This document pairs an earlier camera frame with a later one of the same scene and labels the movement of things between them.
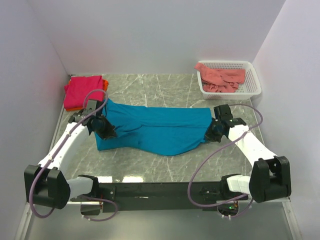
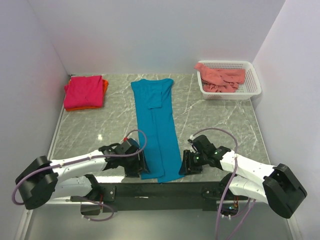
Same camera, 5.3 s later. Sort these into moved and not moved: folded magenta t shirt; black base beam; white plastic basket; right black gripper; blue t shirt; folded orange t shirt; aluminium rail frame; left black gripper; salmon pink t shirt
Moved: right black gripper; blue t shirt; left black gripper
Not moved: folded orange t shirt; folded magenta t shirt; white plastic basket; salmon pink t shirt; black base beam; aluminium rail frame
